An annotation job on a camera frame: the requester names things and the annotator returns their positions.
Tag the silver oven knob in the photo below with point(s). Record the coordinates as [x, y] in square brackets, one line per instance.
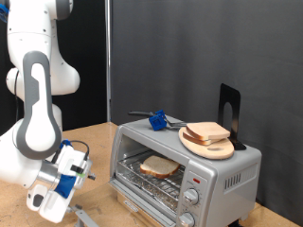
[191, 196]
[187, 220]

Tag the silver toaster oven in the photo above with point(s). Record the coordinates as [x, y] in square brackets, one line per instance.
[214, 176]

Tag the black metal bookend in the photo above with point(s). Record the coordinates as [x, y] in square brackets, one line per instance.
[235, 101]

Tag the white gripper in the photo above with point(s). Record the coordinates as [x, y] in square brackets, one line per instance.
[57, 208]

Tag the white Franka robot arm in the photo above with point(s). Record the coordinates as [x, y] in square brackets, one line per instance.
[38, 126]

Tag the grey metal pole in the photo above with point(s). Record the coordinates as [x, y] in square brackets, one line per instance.
[108, 47]

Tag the metal spatula with blue block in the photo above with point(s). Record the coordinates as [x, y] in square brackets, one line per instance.
[157, 121]

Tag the oval wooden cutting board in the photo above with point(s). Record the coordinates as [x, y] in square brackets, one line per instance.
[214, 151]

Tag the white bread slice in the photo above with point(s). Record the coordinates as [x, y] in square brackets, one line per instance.
[208, 130]
[195, 141]
[159, 165]

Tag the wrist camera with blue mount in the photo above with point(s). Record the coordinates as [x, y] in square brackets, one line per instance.
[65, 186]

